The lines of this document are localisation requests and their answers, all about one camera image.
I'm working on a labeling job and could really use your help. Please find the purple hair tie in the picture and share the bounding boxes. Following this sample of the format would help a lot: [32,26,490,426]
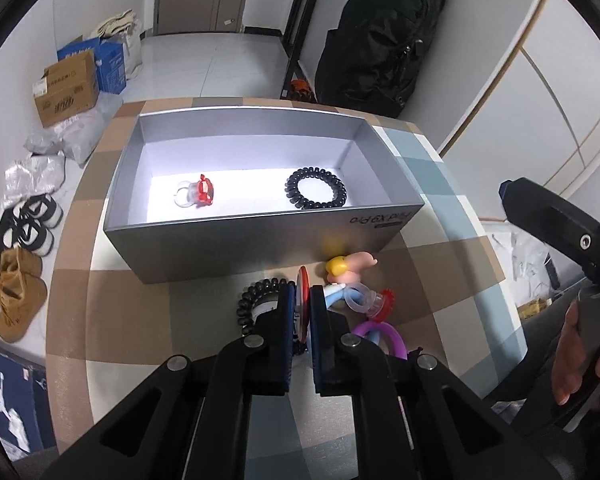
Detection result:
[352,321,407,361]

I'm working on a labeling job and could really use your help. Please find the grey cardboard box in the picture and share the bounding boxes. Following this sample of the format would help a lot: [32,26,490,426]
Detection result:
[102,105,426,286]

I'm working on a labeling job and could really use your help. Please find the blue cardboard box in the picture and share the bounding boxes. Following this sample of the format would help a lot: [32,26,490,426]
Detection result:
[56,35,131,95]

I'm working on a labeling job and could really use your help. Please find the black backpack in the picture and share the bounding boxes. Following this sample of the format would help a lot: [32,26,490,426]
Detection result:
[314,0,451,118]

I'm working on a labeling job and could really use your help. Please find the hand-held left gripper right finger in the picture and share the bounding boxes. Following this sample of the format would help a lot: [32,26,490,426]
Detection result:
[307,285,561,480]

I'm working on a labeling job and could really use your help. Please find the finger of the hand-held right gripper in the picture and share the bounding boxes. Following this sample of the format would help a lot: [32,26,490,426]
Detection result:
[500,178,600,301]

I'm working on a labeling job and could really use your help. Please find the grey plastic bag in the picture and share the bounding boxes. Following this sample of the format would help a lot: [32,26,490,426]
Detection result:
[24,105,123,168]

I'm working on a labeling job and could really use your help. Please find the silver plastic bag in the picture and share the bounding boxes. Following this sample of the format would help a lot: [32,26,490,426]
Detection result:
[4,154,67,206]

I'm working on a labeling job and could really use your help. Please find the round white pin badge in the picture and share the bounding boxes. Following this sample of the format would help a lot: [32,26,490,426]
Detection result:
[297,265,312,356]

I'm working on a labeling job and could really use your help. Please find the dark blue Jordan bag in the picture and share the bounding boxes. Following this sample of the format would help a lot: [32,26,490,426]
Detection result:
[0,342,58,463]

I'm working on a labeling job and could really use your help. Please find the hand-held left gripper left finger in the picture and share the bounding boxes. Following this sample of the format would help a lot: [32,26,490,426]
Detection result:
[40,282,301,480]

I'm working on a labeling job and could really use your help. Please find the pig figurine keychain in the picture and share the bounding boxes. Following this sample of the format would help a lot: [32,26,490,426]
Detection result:
[325,251,378,311]

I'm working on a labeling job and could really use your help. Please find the brown suede boot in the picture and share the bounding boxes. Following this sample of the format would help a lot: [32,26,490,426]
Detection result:
[0,247,43,288]
[0,272,48,343]

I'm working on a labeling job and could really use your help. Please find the white plastic bags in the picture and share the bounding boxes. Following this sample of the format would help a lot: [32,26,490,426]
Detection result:
[482,220,581,311]

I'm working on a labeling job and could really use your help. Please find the clear ring with red ornament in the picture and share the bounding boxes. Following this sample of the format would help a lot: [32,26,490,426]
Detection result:
[344,282,397,322]

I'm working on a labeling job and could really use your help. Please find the black metal rack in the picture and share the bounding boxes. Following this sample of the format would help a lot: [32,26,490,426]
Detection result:
[280,0,331,101]

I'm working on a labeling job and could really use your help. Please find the brown cardboard box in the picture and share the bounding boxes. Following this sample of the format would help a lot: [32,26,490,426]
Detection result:
[32,50,101,128]

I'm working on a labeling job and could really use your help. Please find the person's right hand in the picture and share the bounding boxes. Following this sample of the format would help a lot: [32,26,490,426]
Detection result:
[552,302,600,406]

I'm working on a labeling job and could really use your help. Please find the black spiral hair tie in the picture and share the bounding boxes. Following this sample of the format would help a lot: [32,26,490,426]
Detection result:
[284,166,347,211]
[236,276,295,340]

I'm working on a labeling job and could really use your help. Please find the red clear toy ring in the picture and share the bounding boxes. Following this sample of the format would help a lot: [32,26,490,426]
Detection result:
[174,174,216,209]

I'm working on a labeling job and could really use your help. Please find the beige tote bag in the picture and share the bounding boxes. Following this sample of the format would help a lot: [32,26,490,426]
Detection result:
[89,9,146,78]

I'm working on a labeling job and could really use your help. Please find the orange black object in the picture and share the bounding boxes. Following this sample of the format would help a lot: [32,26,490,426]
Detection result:
[287,79,315,101]

